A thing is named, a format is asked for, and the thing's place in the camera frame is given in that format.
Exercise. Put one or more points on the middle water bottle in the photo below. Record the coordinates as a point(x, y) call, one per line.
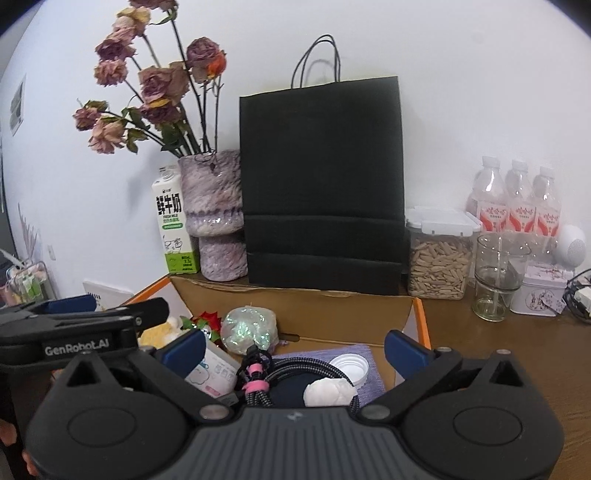
point(522, 212)

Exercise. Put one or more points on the yellow plush toy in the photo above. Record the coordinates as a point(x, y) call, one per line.
point(163, 334)

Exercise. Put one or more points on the water bottle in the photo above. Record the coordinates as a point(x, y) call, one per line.
point(546, 198)
point(522, 212)
point(488, 200)

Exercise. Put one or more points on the wire rack with items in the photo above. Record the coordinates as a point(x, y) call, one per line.
point(24, 285)

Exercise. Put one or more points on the white green milk carton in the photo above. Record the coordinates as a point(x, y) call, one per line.
point(180, 249)

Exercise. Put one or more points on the right water bottle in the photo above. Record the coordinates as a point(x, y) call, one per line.
point(546, 198)

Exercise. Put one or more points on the purple marbled vase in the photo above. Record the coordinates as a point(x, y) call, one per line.
point(212, 194)

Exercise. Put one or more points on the white plastic bottle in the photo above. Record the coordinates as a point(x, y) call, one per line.
point(215, 375)

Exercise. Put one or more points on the dried rose bouquet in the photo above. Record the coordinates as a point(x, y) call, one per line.
point(174, 105)

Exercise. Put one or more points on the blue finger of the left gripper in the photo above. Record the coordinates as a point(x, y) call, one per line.
point(77, 304)

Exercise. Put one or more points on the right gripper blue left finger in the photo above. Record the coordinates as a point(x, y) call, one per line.
point(163, 372)

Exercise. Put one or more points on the clear drinking glass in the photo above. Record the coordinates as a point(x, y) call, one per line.
point(500, 265)

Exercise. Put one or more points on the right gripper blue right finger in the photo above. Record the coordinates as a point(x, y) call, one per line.
point(423, 370)

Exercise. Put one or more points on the red cardboard pumpkin box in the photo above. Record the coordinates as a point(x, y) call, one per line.
point(307, 319)

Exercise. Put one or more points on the black paper shopping bag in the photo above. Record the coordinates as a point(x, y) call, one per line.
point(323, 192)

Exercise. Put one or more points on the person left hand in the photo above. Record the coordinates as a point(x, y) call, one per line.
point(9, 437)

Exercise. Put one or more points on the white round camera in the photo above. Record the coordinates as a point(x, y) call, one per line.
point(570, 250)

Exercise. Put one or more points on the left water bottle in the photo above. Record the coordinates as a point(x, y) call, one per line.
point(488, 200)

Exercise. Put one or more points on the purple cloth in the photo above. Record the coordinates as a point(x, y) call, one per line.
point(375, 385)

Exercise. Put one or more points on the large white jar lid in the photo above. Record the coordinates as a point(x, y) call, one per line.
point(354, 366)

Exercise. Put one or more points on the white power adapter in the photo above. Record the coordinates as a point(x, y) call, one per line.
point(582, 298)

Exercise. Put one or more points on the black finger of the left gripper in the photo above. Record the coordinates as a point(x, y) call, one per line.
point(141, 315)

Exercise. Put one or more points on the clear seed storage container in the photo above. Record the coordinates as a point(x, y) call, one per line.
point(441, 251)

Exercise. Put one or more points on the white book box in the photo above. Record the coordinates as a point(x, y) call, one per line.
point(106, 297)

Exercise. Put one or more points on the white tissue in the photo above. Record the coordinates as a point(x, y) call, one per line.
point(327, 392)

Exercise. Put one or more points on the iridescent glitter ball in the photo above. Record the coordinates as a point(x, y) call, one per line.
point(248, 326)

